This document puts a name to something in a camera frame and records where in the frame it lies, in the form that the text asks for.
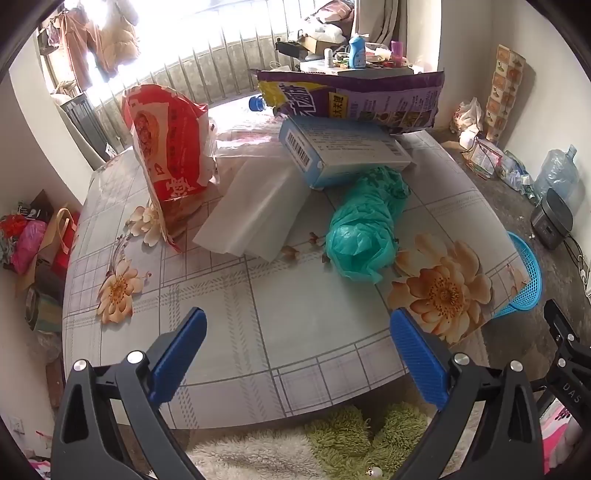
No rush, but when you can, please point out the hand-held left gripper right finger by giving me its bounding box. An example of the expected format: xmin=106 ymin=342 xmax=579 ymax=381
xmin=389 ymin=308 xmax=548 ymax=480

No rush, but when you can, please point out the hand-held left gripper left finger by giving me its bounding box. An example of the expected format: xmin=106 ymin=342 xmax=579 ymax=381
xmin=52 ymin=307 xmax=208 ymax=480

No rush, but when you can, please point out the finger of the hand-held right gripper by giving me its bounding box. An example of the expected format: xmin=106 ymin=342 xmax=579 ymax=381
xmin=543 ymin=299 xmax=591 ymax=360

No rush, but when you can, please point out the blue plastic basket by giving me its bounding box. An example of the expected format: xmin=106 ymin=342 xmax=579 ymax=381
xmin=492 ymin=231 xmax=543 ymax=321

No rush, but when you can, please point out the teal plastic bag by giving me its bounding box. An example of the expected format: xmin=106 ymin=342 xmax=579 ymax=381
xmin=324 ymin=166 xmax=411 ymax=284

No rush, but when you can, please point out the white paper sheet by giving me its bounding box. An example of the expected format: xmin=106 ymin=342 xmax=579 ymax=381
xmin=192 ymin=159 xmax=315 ymax=261

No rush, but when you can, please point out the red snack bag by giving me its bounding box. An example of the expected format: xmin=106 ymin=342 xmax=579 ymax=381
xmin=122 ymin=84 xmax=218 ymax=252

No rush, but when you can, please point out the blue white cardboard box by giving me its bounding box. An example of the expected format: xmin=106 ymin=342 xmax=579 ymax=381
xmin=278 ymin=114 xmax=416 ymax=189

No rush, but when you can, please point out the clear plastic bag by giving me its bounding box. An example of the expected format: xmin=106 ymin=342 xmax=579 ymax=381
xmin=210 ymin=127 xmax=289 ymax=160

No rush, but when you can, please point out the purple yellow snack bag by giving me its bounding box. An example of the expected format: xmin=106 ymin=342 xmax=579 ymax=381
xmin=257 ymin=69 xmax=446 ymax=136

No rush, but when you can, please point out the pink cloth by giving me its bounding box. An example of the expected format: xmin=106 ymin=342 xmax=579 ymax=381
xmin=540 ymin=406 xmax=585 ymax=472

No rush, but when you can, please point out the floral tablecloth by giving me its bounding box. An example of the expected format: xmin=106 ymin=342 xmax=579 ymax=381
xmin=62 ymin=106 xmax=532 ymax=430

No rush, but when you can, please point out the grey rice cooker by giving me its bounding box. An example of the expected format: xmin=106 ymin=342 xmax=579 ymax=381
xmin=530 ymin=187 xmax=575 ymax=251

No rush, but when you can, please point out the white shaggy rug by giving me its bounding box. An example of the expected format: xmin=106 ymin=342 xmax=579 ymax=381
xmin=187 ymin=427 xmax=324 ymax=480

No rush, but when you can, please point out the metal pot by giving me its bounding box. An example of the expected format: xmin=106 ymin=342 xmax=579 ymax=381
xmin=25 ymin=286 xmax=61 ymax=333

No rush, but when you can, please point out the large blue water jug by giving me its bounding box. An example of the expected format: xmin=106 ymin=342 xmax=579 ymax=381
xmin=533 ymin=144 xmax=580 ymax=208

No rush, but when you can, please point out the pile of packets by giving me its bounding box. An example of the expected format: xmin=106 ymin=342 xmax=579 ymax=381
xmin=462 ymin=136 xmax=536 ymax=195

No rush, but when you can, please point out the pink plastic bag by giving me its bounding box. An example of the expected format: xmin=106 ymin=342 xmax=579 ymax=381
xmin=11 ymin=220 xmax=47 ymax=275

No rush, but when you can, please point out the white plastic bag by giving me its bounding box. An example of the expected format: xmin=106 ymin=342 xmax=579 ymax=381
xmin=450 ymin=97 xmax=483 ymax=134

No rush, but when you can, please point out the folded tile-pattern mat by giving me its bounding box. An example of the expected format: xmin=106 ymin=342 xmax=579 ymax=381
xmin=485 ymin=44 xmax=527 ymax=144

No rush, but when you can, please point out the metal balcony railing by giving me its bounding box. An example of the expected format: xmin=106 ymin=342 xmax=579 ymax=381
xmin=92 ymin=23 xmax=296 ymax=130

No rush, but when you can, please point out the blue plastic bottle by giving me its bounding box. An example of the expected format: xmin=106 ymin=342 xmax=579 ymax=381
xmin=347 ymin=34 xmax=368 ymax=69

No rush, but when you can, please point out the beige hanging jacket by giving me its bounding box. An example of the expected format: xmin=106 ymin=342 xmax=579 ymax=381
xmin=95 ymin=0 xmax=141 ymax=75

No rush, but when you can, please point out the pink hanging garment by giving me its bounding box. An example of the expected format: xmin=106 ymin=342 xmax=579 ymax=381
xmin=60 ymin=9 xmax=103 ymax=93

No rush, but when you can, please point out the open cardboard box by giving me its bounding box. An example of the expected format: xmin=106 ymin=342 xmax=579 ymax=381
xmin=298 ymin=32 xmax=352 ymax=54

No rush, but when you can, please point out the grey curtain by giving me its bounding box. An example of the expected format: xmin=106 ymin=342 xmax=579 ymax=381
xmin=367 ymin=0 xmax=407 ymax=44

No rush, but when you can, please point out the pile of bedding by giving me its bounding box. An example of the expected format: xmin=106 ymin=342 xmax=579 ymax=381
xmin=314 ymin=0 xmax=356 ymax=33

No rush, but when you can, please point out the white cable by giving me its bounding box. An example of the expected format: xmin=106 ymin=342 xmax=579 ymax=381
xmin=568 ymin=235 xmax=591 ymax=296

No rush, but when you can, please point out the red handled bag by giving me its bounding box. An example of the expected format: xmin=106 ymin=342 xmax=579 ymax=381
xmin=51 ymin=208 xmax=81 ymax=278

